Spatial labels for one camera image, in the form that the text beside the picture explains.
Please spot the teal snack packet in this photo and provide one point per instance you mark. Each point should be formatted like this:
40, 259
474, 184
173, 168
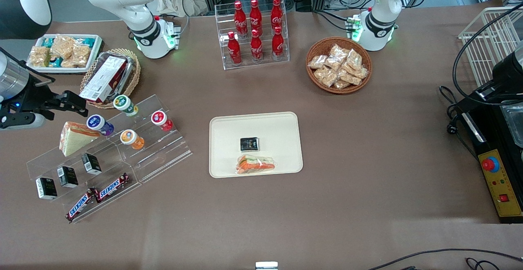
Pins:
56, 61
86, 40
48, 42

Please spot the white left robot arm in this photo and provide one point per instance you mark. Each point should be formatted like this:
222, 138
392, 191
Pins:
384, 0

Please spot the clear packet of crackers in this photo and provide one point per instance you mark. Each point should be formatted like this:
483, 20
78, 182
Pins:
326, 76
351, 78
341, 84
354, 59
361, 73
317, 61
337, 55

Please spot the green cap gum bottle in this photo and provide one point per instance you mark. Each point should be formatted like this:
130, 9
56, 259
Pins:
124, 105

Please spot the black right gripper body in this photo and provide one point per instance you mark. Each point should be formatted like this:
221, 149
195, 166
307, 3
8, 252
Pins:
29, 98

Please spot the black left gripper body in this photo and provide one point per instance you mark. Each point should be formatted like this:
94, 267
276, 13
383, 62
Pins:
505, 75

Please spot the Snickers chocolate bar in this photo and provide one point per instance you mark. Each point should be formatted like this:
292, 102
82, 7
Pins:
81, 204
112, 188

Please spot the black machine with yellow panel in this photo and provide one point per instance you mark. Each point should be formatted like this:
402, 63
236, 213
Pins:
498, 188

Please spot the rice cracker snack packet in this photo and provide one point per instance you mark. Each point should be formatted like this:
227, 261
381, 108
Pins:
39, 56
77, 55
63, 46

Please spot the clear plastic food container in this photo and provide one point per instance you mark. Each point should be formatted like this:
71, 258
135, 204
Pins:
130, 68

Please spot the red Coca-Cola bottle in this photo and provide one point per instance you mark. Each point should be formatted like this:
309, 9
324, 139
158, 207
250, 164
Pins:
234, 51
255, 16
240, 21
276, 14
278, 44
256, 47

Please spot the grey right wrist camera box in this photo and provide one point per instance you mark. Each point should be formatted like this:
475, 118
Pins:
22, 121

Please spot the oval light wicker basket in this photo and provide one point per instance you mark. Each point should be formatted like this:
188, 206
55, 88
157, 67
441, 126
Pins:
132, 80

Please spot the wrapped orange green sandwich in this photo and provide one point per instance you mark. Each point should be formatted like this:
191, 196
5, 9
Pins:
255, 165

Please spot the small black gum box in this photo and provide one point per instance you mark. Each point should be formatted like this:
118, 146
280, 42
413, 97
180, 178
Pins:
67, 177
249, 144
91, 164
46, 188

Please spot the clear acrylic bottle rack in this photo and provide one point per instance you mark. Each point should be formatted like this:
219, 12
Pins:
265, 63

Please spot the white triangle sandwich pack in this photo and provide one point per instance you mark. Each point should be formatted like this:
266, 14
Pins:
75, 139

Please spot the white rectangular snack tray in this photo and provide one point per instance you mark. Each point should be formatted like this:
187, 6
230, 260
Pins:
96, 51

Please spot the cream plastic tray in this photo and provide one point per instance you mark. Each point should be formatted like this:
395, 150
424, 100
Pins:
278, 131

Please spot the round brown wicker basket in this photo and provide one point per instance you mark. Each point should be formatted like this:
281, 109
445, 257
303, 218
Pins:
318, 45

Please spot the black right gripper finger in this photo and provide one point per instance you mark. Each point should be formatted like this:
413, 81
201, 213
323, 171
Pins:
77, 110
73, 97

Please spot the clear acrylic stepped stand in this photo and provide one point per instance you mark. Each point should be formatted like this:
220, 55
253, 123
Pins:
159, 151

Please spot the red gum bottle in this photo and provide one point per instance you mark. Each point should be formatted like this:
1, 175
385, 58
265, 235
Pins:
160, 119

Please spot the orange gum bottle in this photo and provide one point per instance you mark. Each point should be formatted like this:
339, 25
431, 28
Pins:
131, 138

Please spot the purple gum bottle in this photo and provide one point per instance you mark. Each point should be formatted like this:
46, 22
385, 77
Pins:
99, 124

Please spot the red and white cardboard box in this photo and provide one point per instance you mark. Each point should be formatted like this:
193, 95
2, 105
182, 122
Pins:
104, 80

